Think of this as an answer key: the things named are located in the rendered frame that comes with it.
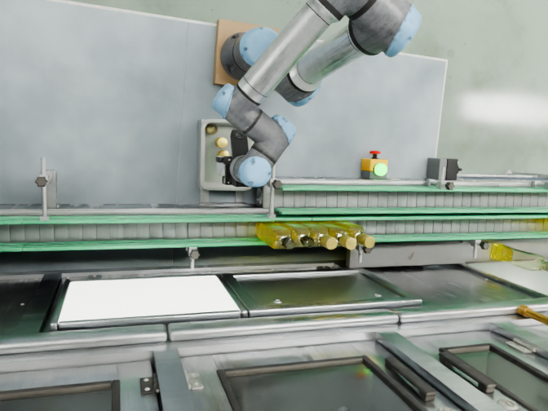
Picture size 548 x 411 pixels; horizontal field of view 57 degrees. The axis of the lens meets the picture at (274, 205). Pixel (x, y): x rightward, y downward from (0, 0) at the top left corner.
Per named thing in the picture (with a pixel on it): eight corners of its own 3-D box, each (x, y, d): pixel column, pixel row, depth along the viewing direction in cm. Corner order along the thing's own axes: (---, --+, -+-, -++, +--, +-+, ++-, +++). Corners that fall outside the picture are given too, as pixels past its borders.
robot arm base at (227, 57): (224, 28, 161) (232, 21, 152) (268, 39, 167) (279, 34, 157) (216, 75, 163) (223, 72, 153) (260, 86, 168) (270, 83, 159)
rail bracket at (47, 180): (43, 210, 153) (32, 223, 132) (42, 154, 151) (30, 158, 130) (60, 210, 155) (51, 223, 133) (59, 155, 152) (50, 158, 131)
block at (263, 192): (254, 205, 169) (260, 208, 163) (255, 177, 168) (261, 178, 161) (265, 205, 170) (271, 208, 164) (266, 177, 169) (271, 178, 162)
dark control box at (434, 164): (425, 178, 194) (438, 180, 186) (426, 156, 193) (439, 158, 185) (444, 178, 197) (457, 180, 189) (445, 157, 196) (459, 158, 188)
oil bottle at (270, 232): (254, 236, 164) (274, 250, 144) (255, 218, 163) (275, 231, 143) (271, 236, 165) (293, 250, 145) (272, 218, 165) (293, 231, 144)
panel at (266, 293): (64, 290, 139) (49, 338, 107) (64, 280, 139) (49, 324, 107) (362, 276, 166) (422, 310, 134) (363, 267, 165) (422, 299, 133)
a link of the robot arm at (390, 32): (272, 56, 159) (392, -36, 112) (307, 87, 164) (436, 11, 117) (254, 85, 155) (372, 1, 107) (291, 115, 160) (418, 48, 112)
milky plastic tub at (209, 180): (196, 187, 169) (200, 190, 160) (197, 119, 166) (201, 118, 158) (247, 187, 174) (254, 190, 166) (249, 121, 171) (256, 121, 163)
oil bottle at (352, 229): (322, 233, 171) (350, 247, 150) (323, 217, 170) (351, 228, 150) (338, 233, 172) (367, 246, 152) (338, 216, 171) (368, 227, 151)
